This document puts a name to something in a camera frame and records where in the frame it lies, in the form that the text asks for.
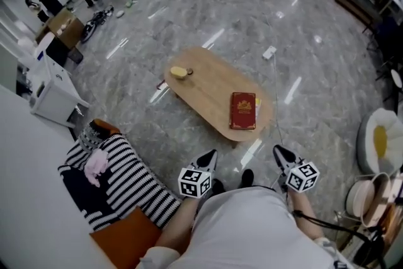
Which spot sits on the person's black left shoe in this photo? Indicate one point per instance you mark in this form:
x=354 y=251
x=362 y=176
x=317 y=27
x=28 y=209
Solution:
x=218 y=187

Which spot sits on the light wooden desk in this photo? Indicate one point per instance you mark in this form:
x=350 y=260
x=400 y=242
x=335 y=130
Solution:
x=63 y=28

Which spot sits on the orange sofa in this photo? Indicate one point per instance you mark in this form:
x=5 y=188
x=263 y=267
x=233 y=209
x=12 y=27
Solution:
x=126 y=239

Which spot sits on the small dark round object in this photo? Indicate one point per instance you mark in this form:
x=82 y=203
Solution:
x=190 y=71

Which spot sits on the red book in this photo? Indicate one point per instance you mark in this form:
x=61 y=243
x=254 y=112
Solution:
x=242 y=111

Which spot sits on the person's white shirt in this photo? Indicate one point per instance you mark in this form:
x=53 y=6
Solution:
x=252 y=230

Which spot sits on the grey round chair yellow cushion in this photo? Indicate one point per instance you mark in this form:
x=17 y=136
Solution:
x=379 y=141

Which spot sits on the person's left forearm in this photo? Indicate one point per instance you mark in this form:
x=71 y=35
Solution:
x=176 y=226

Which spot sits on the person's black right shoe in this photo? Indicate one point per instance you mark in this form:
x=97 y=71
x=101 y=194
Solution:
x=247 y=178

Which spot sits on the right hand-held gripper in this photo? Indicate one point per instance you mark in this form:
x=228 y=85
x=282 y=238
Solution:
x=302 y=177

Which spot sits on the person's black shoe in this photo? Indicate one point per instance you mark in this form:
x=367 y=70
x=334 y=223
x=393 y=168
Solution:
x=247 y=178
x=218 y=187

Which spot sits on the long dark low bench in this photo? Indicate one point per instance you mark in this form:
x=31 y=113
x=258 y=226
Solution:
x=357 y=1

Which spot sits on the white cabinet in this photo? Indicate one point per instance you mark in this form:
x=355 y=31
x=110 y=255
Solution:
x=53 y=91

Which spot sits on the person's right forearm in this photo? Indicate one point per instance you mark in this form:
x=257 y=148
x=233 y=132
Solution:
x=307 y=214

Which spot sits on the grey patterned knit cloth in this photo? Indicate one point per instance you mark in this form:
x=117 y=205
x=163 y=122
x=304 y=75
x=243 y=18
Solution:
x=91 y=135

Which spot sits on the black white striped blanket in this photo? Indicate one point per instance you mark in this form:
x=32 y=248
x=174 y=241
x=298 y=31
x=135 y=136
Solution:
x=135 y=179

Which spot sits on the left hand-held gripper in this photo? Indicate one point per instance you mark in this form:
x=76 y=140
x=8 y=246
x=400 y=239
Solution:
x=190 y=182

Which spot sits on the black folding bicycle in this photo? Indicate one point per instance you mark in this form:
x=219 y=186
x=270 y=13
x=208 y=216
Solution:
x=94 y=23

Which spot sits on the oval wooden seat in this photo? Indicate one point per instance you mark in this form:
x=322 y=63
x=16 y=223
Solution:
x=207 y=91

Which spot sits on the black waste bin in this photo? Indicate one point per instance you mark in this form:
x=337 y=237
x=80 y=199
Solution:
x=75 y=55

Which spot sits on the beige round basket stool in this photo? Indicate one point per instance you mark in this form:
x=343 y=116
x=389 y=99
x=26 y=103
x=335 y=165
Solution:
x=366 y=198

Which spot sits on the yellow book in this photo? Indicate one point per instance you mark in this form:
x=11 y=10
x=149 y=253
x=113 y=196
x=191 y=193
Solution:
x=258 y=107

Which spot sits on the white power strip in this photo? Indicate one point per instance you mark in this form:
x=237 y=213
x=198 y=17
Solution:
x=269 y=52

